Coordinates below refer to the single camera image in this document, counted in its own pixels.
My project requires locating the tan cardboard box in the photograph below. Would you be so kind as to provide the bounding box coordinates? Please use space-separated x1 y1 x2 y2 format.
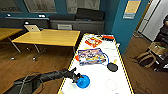
147 41 166 57

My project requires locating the brown backpack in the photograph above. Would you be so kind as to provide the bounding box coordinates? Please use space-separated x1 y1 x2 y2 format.
133 51 157 70

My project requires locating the yellow wooden gaming table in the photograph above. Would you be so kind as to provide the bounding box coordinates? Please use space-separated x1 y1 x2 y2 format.
58 32 135 94

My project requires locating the dark framed wall window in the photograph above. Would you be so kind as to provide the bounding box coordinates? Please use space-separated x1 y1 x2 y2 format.
64 0 101 15
23 0 58 14
0 0 23 14

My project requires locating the yellow wall sign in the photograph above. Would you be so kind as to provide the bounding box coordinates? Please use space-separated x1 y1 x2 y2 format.
122 0 142 20

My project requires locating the small red flat box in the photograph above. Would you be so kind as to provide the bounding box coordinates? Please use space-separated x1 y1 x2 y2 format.
101 34 116 42

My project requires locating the long grey bench sofa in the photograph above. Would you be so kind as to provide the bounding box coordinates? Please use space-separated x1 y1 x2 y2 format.
49 18 106 35

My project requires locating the blue plastic loop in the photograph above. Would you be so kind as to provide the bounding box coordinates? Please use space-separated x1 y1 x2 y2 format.
101 51 114 64

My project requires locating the long wooden bench table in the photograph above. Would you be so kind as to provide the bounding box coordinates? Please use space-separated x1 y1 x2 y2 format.
0 27 24 54
11 28 82 62

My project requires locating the blue plastic bowl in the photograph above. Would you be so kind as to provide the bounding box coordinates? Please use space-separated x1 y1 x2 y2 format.
75 74 91 89

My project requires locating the small orange puck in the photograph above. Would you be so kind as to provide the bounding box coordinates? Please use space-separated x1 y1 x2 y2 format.
74 55 81 62

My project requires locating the black round disc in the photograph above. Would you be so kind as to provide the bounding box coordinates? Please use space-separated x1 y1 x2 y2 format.
106 62 119 72

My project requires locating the small orange object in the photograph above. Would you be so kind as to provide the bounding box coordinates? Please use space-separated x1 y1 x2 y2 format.
84 35 103 48

